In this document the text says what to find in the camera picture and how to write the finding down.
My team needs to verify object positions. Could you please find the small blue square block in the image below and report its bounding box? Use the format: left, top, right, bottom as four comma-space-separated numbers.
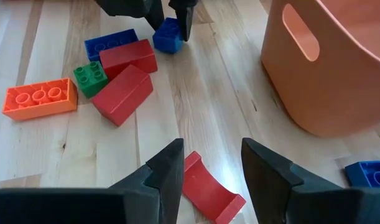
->
152, 17, 184, 54

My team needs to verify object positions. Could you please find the red arch block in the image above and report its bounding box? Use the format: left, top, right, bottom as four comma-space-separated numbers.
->
182, 151, 247, 224

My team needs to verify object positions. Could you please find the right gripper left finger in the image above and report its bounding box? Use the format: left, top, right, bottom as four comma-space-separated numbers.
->
0, 138, 185, 224

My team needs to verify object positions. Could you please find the orange two-by-four block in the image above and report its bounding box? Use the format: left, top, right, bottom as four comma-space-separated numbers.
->
1, 77, 78, 121

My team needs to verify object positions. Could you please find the red rectangular block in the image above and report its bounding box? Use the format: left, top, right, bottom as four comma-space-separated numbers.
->
98, 39, 159, 81
91, 64, 154, 128

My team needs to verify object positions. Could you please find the blue rectangular block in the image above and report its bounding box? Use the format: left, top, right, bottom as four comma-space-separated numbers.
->
344, 160, 380, 189

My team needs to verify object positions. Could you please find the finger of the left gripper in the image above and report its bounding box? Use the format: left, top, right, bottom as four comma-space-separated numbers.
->
145, 0, 165, 31
175, 5, 195, 42

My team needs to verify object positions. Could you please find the small green square block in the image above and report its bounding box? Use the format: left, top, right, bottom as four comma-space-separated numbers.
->
73, 60, 109, 100

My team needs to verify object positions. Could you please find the blue two-by-four block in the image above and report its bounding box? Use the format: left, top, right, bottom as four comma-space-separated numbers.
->
84, 28, 139, 62

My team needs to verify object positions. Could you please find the orange plastic bin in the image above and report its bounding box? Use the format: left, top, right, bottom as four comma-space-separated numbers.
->
260, 0, 380, 138

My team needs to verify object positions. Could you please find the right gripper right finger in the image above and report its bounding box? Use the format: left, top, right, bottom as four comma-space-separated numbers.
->
241, 138, 380, 224

